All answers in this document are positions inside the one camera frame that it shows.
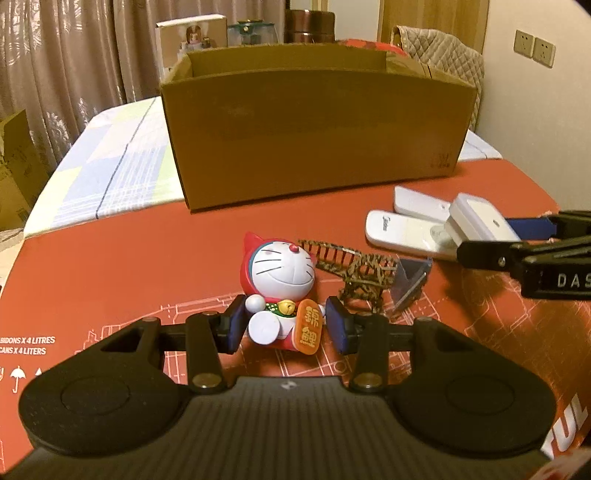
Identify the blue binder clip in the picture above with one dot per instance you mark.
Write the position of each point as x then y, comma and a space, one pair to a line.
408, 284

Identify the flattened cardboard box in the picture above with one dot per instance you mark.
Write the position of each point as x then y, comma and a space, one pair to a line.
18, 170

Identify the chair with quilted cover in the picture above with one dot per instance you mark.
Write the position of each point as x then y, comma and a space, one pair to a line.
452, 60

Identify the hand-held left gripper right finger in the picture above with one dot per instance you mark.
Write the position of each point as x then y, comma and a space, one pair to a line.
339, 323

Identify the red printed mat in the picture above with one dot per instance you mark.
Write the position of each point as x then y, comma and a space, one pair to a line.
138, 258

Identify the brown cardboard box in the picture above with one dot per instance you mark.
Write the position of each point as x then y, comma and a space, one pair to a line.
300, 129

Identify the copper canister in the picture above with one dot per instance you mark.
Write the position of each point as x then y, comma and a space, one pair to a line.
309, 25

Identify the red white cat figurine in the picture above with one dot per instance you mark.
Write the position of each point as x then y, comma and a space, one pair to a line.
281, 272

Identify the white remote with round buttons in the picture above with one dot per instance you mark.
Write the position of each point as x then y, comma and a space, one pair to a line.
401, 230

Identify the glass jar with teal lid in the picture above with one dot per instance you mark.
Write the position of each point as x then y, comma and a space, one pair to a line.
251, 32

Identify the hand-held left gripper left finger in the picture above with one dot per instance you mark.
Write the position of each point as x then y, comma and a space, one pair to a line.
235, 323

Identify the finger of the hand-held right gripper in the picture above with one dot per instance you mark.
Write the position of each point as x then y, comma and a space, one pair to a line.
485, 254
531, 228

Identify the beige wall socket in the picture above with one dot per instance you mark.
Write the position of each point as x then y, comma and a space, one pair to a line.
544, 50
524, 44

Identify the white product box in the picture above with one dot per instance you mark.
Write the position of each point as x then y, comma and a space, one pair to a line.
184, 37

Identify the slim white remote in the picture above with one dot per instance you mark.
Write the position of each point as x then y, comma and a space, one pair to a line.
415, 201

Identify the beige patterned curtain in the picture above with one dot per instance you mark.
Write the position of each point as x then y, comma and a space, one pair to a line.
69, 55

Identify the small white rectangular box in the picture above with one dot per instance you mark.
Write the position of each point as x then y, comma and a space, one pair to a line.
480, 219

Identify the wooden door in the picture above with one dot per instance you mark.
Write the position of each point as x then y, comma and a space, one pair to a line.
434, 14

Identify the red round tin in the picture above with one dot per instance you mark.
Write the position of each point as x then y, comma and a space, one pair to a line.
369, 45

